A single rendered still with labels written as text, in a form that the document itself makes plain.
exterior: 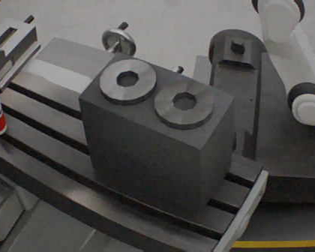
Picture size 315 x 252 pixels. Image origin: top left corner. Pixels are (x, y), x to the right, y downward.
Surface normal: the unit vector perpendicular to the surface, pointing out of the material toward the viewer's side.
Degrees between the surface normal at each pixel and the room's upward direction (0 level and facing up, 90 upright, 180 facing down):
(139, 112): 0
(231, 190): 0
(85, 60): 0
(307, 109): 90
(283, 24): 90
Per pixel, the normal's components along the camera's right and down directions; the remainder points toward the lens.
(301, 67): -0.18, 0.76
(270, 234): -0.05, -0.64
